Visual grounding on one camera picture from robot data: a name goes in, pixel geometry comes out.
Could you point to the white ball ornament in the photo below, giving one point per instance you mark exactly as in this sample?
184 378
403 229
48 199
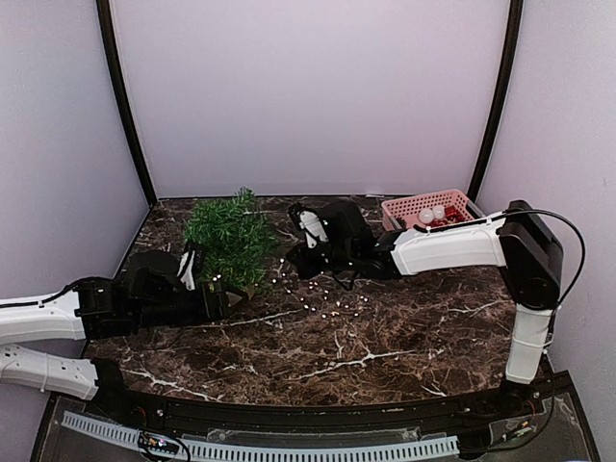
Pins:
428 215

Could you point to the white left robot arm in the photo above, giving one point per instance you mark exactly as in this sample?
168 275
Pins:
52 317

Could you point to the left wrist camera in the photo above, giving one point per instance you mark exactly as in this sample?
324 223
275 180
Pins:
191 265

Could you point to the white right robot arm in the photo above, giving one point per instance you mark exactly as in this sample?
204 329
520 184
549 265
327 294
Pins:
516 244

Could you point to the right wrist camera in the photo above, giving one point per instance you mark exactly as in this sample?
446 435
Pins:
310 225

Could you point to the small green christmas tree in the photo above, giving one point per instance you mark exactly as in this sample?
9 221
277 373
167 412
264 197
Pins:
238 241

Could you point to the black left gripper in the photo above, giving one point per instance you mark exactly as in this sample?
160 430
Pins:
219 309

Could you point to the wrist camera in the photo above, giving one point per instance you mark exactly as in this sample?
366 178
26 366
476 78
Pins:
310 225
191 265

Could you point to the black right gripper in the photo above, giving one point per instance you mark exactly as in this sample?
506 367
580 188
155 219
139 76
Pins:
305 268

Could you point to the pink plastic basket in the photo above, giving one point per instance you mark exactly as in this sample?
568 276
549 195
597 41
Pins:
399 213

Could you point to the red ornaments in basket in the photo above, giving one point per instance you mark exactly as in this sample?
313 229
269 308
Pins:
453 216

